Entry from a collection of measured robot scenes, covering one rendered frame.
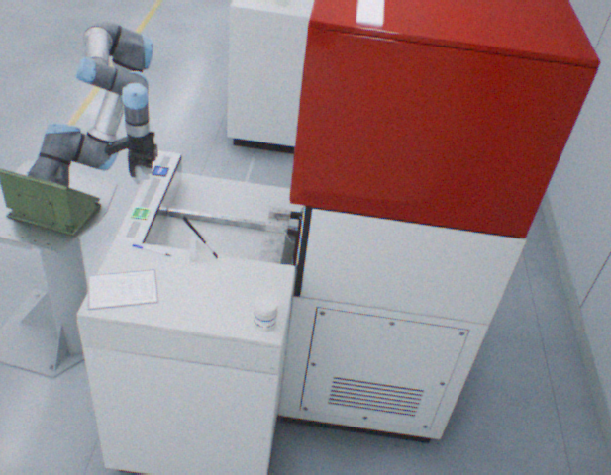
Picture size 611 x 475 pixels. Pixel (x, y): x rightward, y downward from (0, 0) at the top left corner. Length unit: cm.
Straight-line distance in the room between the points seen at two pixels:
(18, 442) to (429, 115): 209
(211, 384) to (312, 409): 74
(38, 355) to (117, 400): 94
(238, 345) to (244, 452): 59
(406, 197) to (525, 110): 42
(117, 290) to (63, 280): 77
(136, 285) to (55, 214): 54
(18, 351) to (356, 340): 160
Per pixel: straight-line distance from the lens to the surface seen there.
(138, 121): 214
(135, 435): 255
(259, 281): 215
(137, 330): 206
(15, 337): 336
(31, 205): 259
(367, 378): 264
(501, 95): 185
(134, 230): 236
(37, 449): 300
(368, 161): 194
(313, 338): 248
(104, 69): 220
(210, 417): 235
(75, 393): 312
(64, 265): 283
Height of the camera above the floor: 250
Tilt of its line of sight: 41 degrees down
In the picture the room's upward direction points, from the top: 8 degrees clockwise
